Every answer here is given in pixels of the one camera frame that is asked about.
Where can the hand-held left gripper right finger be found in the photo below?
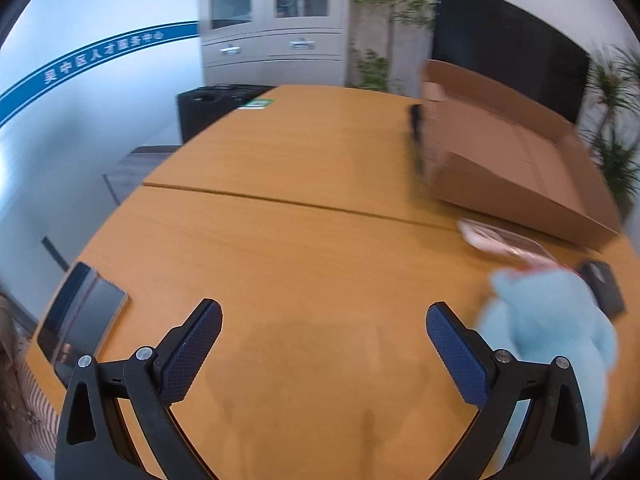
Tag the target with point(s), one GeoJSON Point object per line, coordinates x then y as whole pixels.
{"type": "Point", "coordinates": [457, 352]}

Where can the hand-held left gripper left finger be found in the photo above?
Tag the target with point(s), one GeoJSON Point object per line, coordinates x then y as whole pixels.
{"type": "Point", "coordinates": [192, 347]}

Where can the light blue plush toy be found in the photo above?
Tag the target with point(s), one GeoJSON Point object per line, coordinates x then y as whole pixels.
{"type": "Point", "coordinates": [545, 310]}

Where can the black product box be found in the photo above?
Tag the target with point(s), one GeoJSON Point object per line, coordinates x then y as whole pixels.
{"type": "Point", "coordinates": [605, 287]}

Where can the cardboard box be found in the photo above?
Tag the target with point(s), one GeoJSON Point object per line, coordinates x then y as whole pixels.
{"type": "Point", "coordinates": [490, 150]}

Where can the silver edged smartphone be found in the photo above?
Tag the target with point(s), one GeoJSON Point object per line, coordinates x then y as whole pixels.
{"type": "Point", "coordinates": [95, 320]}

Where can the dark screen smartphone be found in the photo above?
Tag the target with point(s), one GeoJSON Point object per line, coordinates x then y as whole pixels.
{"type": "Point", "coordinates": [65, 300]}

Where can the person's striped clothing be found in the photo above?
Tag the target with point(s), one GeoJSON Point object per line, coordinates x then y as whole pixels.
{"type": "Point", "coordinates": [25, 400]}

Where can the black object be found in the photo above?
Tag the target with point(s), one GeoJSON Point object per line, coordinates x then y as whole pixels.
{"type": "Point", "coordinates": [415, 132]}

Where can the black trash bin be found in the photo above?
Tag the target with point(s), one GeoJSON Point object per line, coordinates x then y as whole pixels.
{"type": "Point", "coordinates": [200, 115]}

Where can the potted palm plant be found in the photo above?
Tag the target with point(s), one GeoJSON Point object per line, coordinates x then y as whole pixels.
{"type": "Point", "coordinates": [617, 160]}

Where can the green and white card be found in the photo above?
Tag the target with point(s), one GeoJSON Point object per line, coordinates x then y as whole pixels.
{"type": "Point", "coordinates": [256, 104]}

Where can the grey glass door cabinet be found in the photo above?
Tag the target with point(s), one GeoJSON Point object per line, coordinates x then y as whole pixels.
{"type": "Point", "coordinates": [270, 55]}

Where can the tall leafy green plant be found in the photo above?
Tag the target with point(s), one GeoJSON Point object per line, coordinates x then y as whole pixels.
{"type": "Point", "coordinates": [390, 0]}

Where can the black wall television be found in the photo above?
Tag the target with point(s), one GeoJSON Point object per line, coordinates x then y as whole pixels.
{"type": "Point", "coordinates": [500, 50]}

